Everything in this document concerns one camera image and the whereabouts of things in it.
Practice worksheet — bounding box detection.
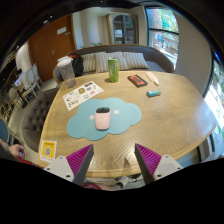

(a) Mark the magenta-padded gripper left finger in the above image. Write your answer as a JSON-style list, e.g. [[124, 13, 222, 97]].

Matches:
[[43, 143, 95, 187]]

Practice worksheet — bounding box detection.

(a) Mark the striped cushion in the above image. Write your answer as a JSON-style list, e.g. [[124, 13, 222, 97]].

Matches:
[[81, 53, 99, 73], [121, 51, 150, 70], [94, 50, 129, 73]]

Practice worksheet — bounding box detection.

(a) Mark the green and blue gum pack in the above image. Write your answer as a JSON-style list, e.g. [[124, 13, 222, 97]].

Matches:
[[145, 89, 162, 98]]

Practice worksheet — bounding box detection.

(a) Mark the blue chair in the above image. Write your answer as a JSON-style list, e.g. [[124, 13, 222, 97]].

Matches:
[[0, 118, 11, 146]]

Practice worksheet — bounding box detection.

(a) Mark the black box with orange print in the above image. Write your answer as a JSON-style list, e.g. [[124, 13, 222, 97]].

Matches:
[[127, 74, 149, 88]]

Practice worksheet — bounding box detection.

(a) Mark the white sticker sheet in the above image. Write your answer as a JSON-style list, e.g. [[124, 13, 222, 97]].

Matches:
[[62, 80, 105, 112]]

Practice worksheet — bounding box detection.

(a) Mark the black backpack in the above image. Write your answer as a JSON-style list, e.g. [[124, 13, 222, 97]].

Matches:
[[68, 54, 85, 78]]

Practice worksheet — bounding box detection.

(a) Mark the grey curved sofa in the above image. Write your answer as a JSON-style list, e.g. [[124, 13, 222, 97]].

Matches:
[[53, 44, 175, 84]]

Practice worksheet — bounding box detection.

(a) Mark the group of white chairs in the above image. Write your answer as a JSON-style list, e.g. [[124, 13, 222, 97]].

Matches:
[[18, 63, 43, 98]]

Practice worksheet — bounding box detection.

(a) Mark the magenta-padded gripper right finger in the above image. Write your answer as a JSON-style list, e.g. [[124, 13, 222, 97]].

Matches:
[[134, 143, 184, 185]]

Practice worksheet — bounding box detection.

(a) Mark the blue cloud-shaped mouse pad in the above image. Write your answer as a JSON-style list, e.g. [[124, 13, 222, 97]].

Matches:
[[66, 97, 143, 142]]

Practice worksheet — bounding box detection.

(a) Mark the small cream squeeze bottle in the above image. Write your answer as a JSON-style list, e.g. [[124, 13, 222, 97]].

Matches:
[[145, 71, 160, 86]]

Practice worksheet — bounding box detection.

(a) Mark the clear plastic shaker bottle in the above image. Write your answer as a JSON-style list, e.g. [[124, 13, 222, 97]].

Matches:
[[56, 55, 77, 89]]

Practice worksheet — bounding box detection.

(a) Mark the green drink can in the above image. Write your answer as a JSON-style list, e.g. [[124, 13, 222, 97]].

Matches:
[[107, 57, 120, 83]]

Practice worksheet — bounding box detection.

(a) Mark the glass-door cabinet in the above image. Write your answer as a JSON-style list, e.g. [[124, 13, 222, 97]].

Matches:
[[105, 11, 139, 46]]

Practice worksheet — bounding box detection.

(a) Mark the yellow code sticker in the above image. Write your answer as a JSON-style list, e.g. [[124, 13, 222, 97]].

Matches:
[[39, 139, 58, 163]]

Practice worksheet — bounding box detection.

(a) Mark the brown wooden door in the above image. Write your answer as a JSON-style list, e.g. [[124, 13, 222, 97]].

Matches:
[[27, 13, 77, 83]]

